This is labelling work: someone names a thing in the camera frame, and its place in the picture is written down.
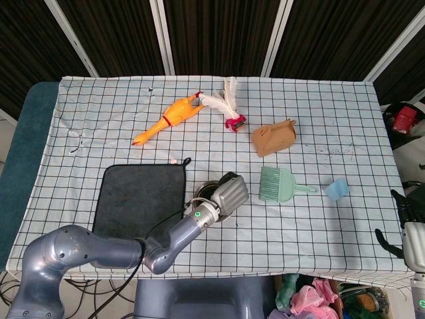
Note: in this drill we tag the yellow rubber chicken toy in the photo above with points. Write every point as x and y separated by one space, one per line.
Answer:
179 113

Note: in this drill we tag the mint green hand brush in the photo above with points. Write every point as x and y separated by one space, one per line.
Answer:
282 186

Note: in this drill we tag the black waste bin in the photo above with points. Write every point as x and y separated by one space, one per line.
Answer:
388 133

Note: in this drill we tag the green plastic bag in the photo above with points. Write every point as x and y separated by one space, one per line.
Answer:
285 292

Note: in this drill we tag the red carton box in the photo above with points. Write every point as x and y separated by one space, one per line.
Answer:
405 119

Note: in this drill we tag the white partition frame post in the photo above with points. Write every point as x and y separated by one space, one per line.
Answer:
71 36
395 50
277 36
162 36

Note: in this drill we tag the dark grey towel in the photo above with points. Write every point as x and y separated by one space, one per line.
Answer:
142 192

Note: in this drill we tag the metal bowl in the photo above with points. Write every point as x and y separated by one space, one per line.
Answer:
203 190

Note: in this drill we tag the white black checkered tablecloth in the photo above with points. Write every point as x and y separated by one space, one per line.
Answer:
299 232

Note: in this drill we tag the white feather shuttlecock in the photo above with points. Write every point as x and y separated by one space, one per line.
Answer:
236 123

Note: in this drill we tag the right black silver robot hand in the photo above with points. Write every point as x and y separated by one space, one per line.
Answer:
415 246

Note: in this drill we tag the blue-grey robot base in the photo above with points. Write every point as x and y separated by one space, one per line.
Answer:
199 299

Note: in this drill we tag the pink plastic bag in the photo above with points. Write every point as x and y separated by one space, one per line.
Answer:
308 299

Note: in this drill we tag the small light blue cloth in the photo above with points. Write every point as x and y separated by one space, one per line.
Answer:
337 191

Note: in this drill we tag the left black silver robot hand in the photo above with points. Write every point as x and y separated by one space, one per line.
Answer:
232 194

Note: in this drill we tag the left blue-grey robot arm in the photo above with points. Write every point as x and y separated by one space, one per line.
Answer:
99 249

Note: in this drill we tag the brown paper takeaway box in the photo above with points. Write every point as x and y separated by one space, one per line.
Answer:
272 139

